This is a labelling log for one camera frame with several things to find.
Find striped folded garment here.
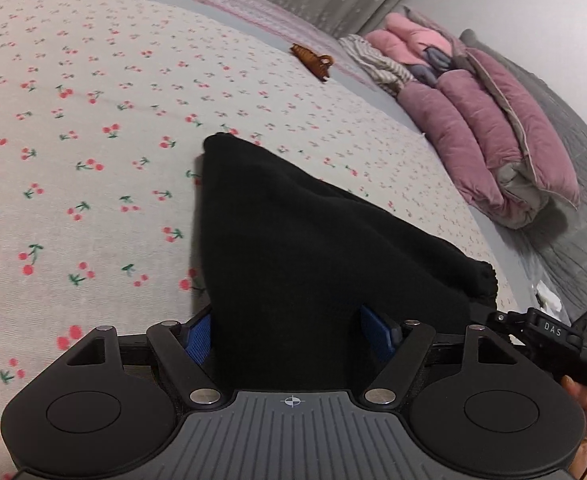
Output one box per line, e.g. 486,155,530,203
338,34,415,96

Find cherry print bed sheet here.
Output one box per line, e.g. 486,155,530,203
0,0,494,479

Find grey quilted blanket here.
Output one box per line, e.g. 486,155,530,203
458,28,587,326

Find brown hair claw clip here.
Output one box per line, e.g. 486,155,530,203
290,44,333,82

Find person's right hand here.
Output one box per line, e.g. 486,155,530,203
560,375,587,480

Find mauve velvet quilt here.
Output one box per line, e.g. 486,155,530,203
397,48,580,230

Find pink folded clothing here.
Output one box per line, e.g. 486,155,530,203
365,13,454,67

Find black pants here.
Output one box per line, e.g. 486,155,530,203
199,133,499,390

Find grey folded garment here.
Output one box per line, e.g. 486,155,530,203
406,47,455,88

